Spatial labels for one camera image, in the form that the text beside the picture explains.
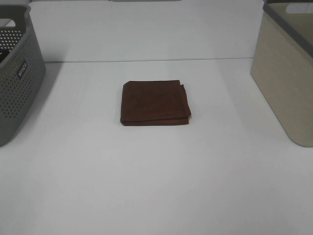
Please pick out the beige basket with grey rim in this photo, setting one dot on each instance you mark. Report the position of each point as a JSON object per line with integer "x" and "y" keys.
{"x": 282, "y": 66}

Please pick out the brown towel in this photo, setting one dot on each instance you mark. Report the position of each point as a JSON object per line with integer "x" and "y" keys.
{"x": 154, "y": 103}

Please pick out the grey perforated plastic basket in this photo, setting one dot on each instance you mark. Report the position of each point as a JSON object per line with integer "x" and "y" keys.
{"x": 22, "y": 69}

